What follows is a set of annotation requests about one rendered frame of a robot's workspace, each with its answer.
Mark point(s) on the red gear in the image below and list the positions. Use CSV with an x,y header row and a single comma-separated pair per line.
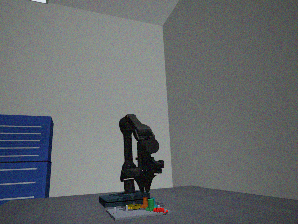
x,y
158,209

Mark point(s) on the yellow gear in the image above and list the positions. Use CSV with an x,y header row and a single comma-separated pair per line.
x,y
136,206

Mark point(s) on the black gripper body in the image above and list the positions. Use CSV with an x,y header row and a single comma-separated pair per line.
x,y
140,170

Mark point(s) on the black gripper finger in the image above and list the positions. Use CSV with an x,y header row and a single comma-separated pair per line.
x,y
148,182
140,180

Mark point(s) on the orange gear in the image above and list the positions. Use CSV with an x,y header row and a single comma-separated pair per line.
x,y
145,202

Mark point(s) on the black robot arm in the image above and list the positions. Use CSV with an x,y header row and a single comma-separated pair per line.
x,y
146,145

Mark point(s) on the green gear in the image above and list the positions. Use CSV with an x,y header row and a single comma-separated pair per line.
x,y
150,205

